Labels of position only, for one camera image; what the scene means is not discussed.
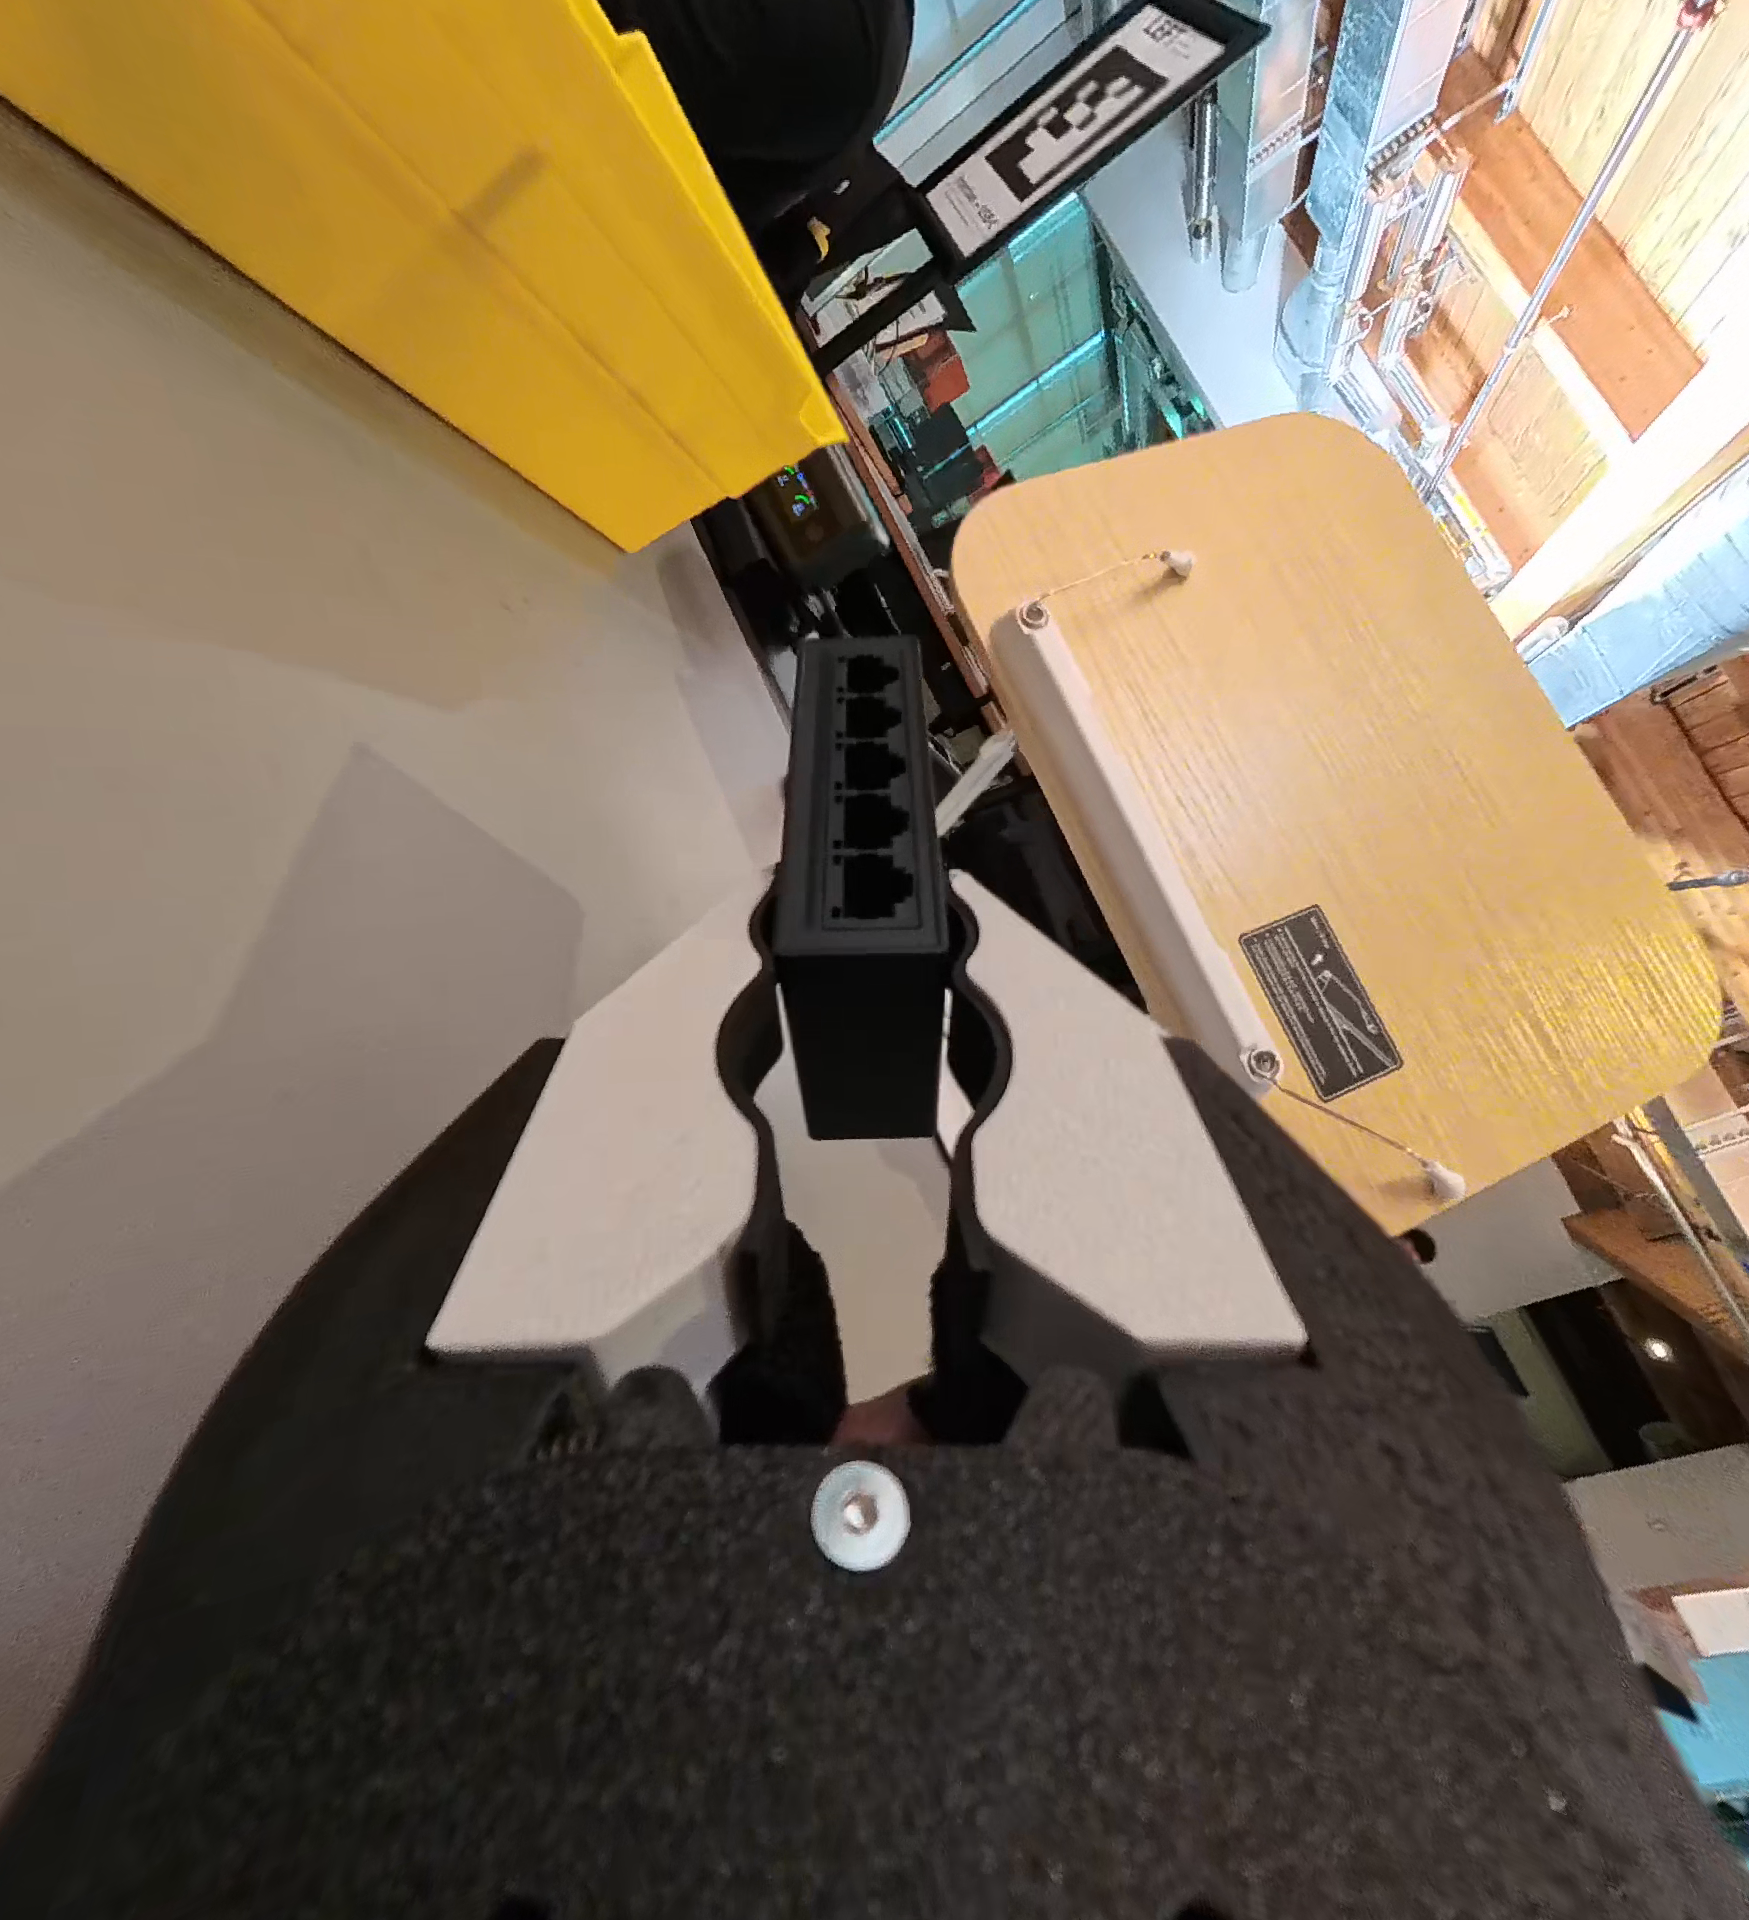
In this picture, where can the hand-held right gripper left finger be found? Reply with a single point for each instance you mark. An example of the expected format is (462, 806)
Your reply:
(618, 1170)

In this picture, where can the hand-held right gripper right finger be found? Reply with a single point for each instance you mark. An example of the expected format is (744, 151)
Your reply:
(1115, 1170)

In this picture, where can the black ethernet switch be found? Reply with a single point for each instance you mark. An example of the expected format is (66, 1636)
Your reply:
(860, 1035)

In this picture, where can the black label sticker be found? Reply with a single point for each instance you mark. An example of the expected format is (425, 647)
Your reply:
(1320, 1002)

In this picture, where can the light wood table board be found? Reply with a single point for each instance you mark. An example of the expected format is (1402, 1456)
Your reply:
(1384, 722)

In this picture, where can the black device green lights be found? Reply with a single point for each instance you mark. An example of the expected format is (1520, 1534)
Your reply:
(814, 519)

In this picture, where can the yellow plastic bin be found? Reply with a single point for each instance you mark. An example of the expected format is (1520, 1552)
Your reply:
(484, 211)

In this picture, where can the black white printed tag board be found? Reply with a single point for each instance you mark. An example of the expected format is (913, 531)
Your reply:
(1084, 122)

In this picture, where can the white table rail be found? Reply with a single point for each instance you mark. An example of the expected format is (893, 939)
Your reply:
(1129, 842)

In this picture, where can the silver ventilation duct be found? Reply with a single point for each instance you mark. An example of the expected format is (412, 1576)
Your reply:
(1354, 167)
(1715, 587)

